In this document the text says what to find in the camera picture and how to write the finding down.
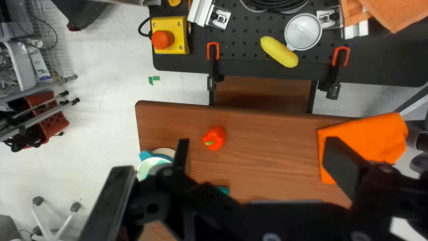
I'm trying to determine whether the yellow emergency stop box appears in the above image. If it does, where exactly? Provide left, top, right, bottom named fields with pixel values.
left=151, top=15, right=190, bottom=54

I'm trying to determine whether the orange toy bell pepper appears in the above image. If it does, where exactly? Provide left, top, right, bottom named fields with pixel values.
left=202, top=125, right=226, bottom=149

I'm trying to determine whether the grey chair base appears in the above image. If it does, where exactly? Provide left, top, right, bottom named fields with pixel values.
left=28, top=195, right=83, bottom=241

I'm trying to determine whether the red perforated rack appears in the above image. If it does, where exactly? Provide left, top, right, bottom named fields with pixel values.
left=24, top=90, right=69, bottom=144

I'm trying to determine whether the silver aluminium bracket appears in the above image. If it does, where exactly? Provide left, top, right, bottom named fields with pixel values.
left=187, top=0, right=231, bottom=29

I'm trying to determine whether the right orange black clamp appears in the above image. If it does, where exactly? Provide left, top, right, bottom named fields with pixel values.
left=318, top=45, right=350, bottom=100

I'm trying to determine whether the orange cloth at top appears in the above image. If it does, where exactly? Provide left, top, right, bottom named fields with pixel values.
left=338, top=0, right=428, bottom=33

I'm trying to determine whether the teal blue cup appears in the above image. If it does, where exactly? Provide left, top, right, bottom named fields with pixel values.
left=138, top=149, right=231, bottom=196

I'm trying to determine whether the white wire rack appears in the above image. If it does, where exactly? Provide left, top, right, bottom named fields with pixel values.
left=0, top=0, right=53, bottom=92

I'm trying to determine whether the yellow toy corn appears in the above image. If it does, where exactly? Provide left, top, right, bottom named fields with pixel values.
left=259, top=36, right=298, bottom=68

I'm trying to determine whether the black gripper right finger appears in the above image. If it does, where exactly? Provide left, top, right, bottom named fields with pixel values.
left=322, top=136, right=386, bottom=199

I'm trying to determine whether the left orange black clamp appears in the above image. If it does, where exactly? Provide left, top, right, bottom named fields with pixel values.
left=206, top=41, right=223, bottom=105

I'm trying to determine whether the orange cloth on table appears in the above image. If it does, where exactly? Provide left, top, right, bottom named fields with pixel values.
left=317, top=112, right=409, bottom=184

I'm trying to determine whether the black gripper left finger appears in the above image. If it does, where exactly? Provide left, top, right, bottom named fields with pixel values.
left=156, top=139, right=190, bottom=187

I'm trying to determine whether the orange black clamp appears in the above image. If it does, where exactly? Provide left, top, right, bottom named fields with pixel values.
left=318, top=45, right=350, bottom=100
left=206, top=41, right=223, bottom=105

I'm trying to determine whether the black perforated board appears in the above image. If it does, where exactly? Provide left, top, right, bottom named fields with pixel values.
left=152, top=0, right=428, bottom=86

